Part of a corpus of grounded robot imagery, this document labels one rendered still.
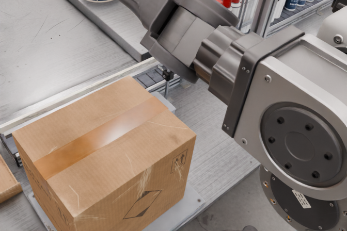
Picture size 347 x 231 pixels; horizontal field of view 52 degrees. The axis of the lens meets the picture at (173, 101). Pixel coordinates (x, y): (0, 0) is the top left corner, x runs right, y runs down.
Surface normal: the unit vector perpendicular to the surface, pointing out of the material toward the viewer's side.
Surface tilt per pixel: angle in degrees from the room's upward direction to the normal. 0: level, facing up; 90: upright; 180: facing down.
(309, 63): 0
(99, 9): 0
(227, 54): 39
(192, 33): 48
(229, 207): 0
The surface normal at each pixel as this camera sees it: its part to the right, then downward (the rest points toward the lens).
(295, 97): -0.75, 0.43
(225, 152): 0.09, -0.70
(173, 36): -0.53, -0.18
